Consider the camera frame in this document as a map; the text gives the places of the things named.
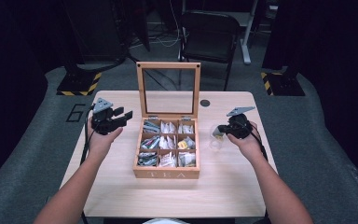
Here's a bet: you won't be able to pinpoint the rows of tea bags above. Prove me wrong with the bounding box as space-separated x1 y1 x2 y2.
137 119 198 168

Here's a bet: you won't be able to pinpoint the white desk leg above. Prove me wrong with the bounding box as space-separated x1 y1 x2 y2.
240 0 259 66

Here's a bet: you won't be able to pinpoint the person's left hand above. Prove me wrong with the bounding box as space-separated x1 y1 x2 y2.
87 117 124 159

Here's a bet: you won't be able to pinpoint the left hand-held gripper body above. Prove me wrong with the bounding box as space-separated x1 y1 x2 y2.
91 97 120 135

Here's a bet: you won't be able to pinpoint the wooden tea box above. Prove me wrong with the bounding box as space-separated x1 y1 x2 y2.
132 61 202 180

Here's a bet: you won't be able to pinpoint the black yellow striped stand base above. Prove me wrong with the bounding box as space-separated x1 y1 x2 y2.
259 71 306 97
56 72 103 97

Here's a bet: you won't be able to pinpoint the left hand-held gripper cable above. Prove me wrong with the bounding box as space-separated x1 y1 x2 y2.
79 105 97 166

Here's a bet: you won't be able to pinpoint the black floor cable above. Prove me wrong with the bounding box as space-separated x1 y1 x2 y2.
126 50 180 91

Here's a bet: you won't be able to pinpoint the person's right hand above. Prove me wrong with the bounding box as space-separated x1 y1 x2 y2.
227 120 264 161

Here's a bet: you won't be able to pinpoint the white floor cable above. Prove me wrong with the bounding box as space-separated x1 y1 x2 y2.
155 0 188 49

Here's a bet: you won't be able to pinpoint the person's white clothing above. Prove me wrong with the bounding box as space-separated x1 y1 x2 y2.
142 217 191 224

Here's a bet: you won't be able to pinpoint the grey tea bag packet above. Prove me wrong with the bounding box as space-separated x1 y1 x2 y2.
212 125 226 141

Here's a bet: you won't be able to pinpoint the clear glass cup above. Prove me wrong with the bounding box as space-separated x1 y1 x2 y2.
209 124 228 150

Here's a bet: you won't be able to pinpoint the black folding chair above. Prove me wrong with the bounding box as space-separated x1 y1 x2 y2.
177 10 242 91

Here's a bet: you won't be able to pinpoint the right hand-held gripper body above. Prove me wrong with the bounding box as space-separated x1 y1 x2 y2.
226 105 256 140

